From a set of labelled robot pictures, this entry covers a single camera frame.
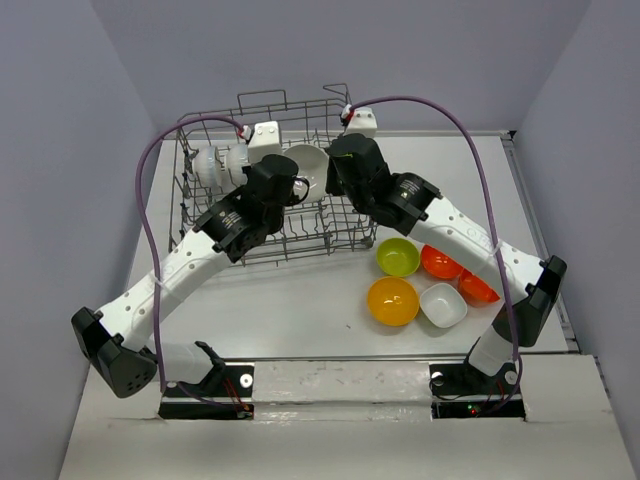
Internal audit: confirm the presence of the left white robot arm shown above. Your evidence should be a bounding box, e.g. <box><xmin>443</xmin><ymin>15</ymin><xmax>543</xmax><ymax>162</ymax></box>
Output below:
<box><xmin>71</xmin><ymin>154</ymin><xmax>299</xmax><ymax>398</ymax></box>

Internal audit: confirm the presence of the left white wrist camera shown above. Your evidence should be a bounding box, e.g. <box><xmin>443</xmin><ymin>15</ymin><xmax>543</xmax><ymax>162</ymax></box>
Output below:
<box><xmin>239</xmin><ymin>121</ymin><xmax>282</xmax><ymax>164</ymax></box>

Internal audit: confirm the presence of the orange square plastic bowl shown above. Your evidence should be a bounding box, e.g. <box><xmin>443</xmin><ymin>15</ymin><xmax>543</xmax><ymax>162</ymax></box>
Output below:
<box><xmin>457</xmin><ymin>269</ymin><xmax>500</xmax><ymax>306</ymax></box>

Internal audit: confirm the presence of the green plastic bowl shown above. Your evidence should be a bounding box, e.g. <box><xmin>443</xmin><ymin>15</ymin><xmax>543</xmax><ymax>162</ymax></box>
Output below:
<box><xmin>376</xmin><ymin>238</ymin><xmax>420</xmax><ymax>277</ymax></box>

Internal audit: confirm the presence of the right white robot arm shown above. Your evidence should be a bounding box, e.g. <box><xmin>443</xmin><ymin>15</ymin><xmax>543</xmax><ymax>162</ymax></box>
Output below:
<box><xmin>326</xmin><ymin>133</ymin><xmax>567</xmax><ymax>392</ymax></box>

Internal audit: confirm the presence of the yellow plastic bowl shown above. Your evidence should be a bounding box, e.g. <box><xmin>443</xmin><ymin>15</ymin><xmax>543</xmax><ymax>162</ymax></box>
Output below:
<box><xmin>366</xmin><ymin>276</ymin><xmax>420</xmax><ymax>327</ymax></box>

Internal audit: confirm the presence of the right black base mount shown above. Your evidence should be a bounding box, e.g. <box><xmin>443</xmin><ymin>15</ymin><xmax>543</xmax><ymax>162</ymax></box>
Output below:
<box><xmin>429</xmin><ymin>363</ymin><xmax>526</xmax><ymax>420</ymax></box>

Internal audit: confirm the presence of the orange round plastic bowl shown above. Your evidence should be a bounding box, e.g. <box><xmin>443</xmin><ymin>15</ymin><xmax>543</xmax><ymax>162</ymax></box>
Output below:
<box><xmin>420</xmin><ymin>245</ymin><xmax>463</xmax><ymax>280</ymax></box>

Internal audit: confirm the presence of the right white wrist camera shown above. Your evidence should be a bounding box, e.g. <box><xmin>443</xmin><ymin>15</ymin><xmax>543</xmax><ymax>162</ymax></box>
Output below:
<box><xmin>340</xmin><ymin>104</ymin><xmax>378</xmax><ymax>139</ymax></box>

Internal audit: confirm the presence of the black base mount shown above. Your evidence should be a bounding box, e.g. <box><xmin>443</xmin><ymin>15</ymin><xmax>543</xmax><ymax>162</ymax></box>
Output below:
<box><xmin>429</xmin><ymin>363</ymin><xmax>526</xmax><ymax>420</ymax></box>
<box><xmin>158</xmin><ymin>362</ymin><xmax>255</xmax><ymax>421</ymax></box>

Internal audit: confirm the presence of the grey wire dish rack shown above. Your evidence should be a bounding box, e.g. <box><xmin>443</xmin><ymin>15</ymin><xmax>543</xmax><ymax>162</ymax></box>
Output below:
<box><xmin>167</xmin><ymin>83</ymin><xmax>377</xmax><ymax>266</ymax></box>

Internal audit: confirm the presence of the white round bowl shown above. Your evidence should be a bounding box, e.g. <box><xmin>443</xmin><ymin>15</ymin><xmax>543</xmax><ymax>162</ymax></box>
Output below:
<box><xmin>224</xmin><ymin>144</ymin><xmax>250</xmax><ymax>187</ymax></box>
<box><xmin>192</xmin><ymin>146</ymin><xmax>220</xmax><ymax>190</ymax></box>
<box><xmin>284</xmin><ymin>144</ymin><xmax>329</xmax><ymax>203</ymax></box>

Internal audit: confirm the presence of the white square bowl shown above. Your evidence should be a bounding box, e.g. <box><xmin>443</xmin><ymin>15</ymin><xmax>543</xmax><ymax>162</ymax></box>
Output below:
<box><xmin>419</xmin><ymin>283</ymin><xmax>468</xmax><ymax>329</ymax></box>

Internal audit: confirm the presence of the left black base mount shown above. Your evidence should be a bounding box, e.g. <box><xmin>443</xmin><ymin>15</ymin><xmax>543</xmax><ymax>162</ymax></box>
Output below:
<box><xmin>158</xmin><ymin>362</ymin><xmax>255</xmax><ymax>421</ymax></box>

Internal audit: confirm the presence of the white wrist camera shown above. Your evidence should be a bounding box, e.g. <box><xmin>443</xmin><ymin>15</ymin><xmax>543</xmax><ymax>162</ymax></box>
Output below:
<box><xmin>239</xmin><ymin>121</ymin><xmax>282</xmax><ymax>164</ymax></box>
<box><xmin>340</xmin><ymin>104</ymin><xmax>378</xmax><ymax>139</ymax></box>

